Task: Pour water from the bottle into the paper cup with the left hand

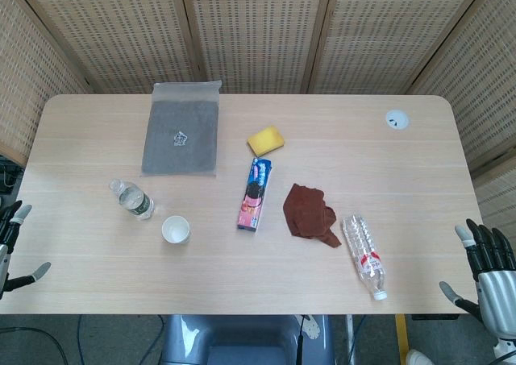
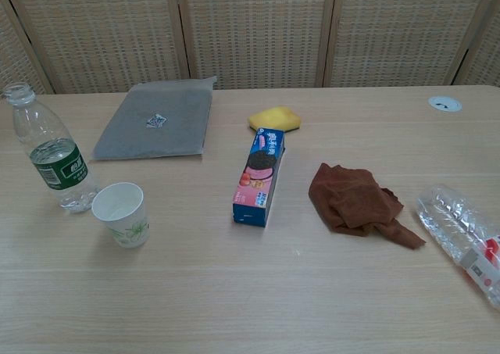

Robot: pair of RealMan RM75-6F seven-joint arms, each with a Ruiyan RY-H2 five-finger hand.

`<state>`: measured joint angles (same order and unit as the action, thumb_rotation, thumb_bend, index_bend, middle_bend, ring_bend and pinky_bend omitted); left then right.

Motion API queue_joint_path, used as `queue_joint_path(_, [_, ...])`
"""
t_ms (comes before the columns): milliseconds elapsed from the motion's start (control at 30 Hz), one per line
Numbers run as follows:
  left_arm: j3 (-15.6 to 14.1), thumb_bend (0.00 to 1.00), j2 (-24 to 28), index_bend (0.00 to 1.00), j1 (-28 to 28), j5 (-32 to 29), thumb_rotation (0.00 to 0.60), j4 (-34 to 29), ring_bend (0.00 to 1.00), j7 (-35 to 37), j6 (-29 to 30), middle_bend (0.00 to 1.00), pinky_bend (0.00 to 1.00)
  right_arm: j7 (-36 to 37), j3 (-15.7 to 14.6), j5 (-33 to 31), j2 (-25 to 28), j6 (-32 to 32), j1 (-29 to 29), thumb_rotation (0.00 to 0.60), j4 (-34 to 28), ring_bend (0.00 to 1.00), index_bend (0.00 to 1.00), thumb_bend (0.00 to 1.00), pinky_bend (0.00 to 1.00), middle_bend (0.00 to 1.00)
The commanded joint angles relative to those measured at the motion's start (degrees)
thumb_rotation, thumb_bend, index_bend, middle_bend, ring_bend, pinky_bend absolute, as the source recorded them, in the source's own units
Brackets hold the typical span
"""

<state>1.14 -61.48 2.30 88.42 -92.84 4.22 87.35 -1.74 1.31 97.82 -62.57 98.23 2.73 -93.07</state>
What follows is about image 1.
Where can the woven bamboo folding screen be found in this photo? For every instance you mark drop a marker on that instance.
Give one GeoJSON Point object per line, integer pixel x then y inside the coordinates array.
{"type": "Point", "coordinates": [258, 30]}

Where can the silver table leg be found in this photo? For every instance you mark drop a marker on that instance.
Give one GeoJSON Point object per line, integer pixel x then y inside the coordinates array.
{"type": "Point", "coordinates": [350, 337]}

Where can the grey towel in plastic bag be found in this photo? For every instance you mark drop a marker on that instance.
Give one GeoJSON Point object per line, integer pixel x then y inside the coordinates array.
{"type": "Point", "coordinates": [181, 139]}

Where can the brown crumpled cloth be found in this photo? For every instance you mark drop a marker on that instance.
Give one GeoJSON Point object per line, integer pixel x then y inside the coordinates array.
{"type": "Point", "coordinates": [308, 214]}

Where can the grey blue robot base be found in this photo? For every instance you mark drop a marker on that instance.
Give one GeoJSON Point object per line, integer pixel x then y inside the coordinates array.
{"type": "Point", "coordinates": [242, 341]}

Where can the white shoe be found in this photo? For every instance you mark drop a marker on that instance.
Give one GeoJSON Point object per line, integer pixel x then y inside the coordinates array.
{"type": "Point", "coordinates": [418, 358]}

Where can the empty clear bottle red label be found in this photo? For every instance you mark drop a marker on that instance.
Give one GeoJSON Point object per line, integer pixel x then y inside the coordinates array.
{"type": "Point", "coordinates": [364, 252]}

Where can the blue pink carton box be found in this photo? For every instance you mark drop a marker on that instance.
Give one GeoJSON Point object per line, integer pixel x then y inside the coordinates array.
{"type": "Point", "coordinates": [255, 196]}

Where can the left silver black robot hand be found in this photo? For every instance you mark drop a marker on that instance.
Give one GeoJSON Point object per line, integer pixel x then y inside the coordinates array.
{"type": "Point", "coordinates": [9, 228]}

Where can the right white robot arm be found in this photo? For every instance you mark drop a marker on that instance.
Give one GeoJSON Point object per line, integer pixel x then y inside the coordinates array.
{"type": "Point", "coordinates": [506, 351]}

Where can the yellow sponge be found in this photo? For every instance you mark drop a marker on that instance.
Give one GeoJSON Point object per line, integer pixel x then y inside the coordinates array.
{"type": "Point", "coordinates": [265, 140]}

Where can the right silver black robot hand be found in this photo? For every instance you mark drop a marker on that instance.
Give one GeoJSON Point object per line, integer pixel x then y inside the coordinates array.
{"type": "Point", "coordinates": [493, 288]}

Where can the white paper cup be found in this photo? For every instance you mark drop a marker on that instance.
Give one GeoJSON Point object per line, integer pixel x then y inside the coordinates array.
{"type": "Point", "coordinates": [176, 231]}

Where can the yellow floor tape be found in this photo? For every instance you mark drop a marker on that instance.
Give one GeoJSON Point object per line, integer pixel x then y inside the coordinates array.
{"type": "Point", "coordinates": [402, 337]}

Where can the small water bottle green label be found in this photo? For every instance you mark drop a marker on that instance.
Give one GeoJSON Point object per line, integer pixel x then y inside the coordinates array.
{"type": "Point", "coordinates": [135, 201]}

